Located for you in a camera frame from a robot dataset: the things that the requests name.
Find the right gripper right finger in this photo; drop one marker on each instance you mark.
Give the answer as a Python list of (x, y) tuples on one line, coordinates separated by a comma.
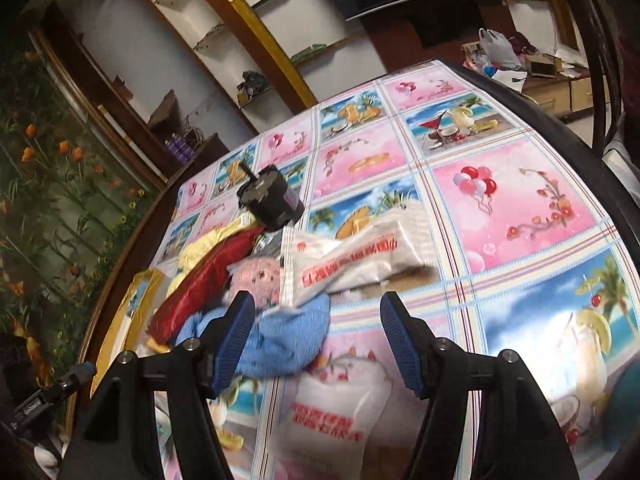
[(411, 342)]

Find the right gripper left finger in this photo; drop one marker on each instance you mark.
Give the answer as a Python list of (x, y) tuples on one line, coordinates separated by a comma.
[(224, 340)]

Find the blue knitted cloth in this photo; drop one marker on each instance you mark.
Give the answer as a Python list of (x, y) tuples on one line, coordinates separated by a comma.
[(283, 342)]

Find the red shiny cloth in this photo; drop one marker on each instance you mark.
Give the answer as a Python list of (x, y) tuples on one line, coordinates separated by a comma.
[(202, 284)]

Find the pink fluffy toy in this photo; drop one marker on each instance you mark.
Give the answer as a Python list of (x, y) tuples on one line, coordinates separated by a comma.
[(260, 276)]

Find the yellow sponge cloth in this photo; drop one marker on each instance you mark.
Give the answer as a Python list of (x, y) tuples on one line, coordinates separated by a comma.
[(197, 250)]

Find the white red-lettered bag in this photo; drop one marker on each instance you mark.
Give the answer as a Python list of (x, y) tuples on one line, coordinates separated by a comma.
[(334, 411)]

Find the white red-lettered packet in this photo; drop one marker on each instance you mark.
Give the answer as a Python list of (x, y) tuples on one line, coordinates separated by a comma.
[(391, 243)]

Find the yellow storage box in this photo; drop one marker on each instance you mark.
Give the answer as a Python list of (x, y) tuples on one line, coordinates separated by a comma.
[(127, 330)]

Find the colourful picture tablecloth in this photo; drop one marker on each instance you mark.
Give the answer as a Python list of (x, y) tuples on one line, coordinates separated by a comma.
[(535, 252)]

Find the black pen holder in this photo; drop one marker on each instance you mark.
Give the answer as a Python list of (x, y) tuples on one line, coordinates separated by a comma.
[(269, 198)]

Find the purple bottles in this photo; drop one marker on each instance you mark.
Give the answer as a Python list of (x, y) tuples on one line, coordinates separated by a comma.
[(178, 148)]

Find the white plastic bag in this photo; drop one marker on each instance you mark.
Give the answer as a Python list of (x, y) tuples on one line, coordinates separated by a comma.
[(498, 49)]

